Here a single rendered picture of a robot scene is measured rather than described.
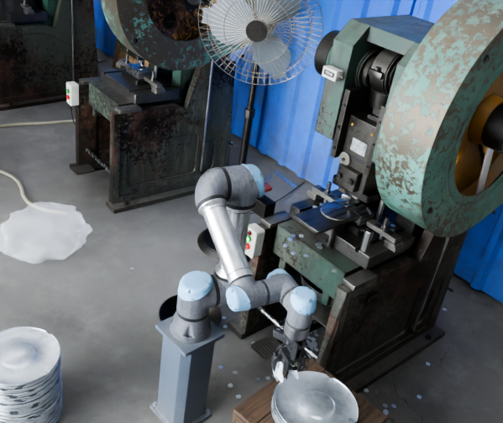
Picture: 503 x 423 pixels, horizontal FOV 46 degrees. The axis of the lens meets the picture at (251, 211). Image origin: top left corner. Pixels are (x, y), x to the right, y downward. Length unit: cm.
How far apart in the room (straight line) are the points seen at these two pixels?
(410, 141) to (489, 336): 181
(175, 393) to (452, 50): 153
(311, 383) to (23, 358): 104
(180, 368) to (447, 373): 137
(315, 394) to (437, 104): 107
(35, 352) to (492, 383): 205
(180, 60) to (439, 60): 181
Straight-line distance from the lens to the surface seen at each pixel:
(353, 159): 234
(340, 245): 241
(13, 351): 238
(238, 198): 191
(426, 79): 176
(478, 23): 182
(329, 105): 233
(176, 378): 228
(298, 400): 213
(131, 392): 261
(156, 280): 315
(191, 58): 332
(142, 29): 311
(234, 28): 286
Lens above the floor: 196
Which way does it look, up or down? 31 degrees down
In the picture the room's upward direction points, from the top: 9 degrees clockwise
